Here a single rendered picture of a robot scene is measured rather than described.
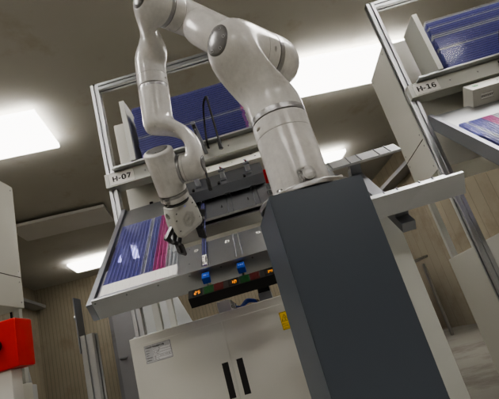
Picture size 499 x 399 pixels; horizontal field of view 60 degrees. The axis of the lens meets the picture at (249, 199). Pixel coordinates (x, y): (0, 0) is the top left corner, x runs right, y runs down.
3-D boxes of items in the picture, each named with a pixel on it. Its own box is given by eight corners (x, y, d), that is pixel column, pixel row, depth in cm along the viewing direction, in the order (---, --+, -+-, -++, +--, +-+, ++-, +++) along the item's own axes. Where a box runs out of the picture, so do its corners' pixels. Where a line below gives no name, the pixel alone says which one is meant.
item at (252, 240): (301, 250, 135) (299, 241, 134) (97, 310, 136) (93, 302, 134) (288, 223, 153) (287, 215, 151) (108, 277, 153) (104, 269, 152)
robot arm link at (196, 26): (246, 85, 94) (294, 100, 105) (268, 30, 90) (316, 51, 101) (144, 24, 125) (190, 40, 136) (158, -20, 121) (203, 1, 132)
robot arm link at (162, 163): (191, 180, 129) (161, 188, 130) (177, 139, 123) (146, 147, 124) (187, 193, 121) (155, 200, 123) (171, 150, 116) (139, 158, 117)
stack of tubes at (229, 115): (249, 126, 198) (234, 77, 206) (141, 158, 198) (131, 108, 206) (252, 138, 210) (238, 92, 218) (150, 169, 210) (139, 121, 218)
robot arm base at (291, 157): (365, 172, 80) (332, 88, 86) (265, 195, 77) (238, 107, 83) (338, 207, 98) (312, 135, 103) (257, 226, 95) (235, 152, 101)
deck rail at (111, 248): (100, 320, 135) (91, 304, 133) (93, 321, 135) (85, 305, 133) (131, 220, 201) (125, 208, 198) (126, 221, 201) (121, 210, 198)
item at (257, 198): (281, 208, 170) (278, 197, 168) (119, 256, 170) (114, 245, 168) (268, 179, 200) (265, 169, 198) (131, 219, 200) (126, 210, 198)
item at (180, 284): (303, 260, 135) (299, 240, 132) (100, 320, 135) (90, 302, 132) (302, 257, 136) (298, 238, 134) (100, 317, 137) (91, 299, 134)
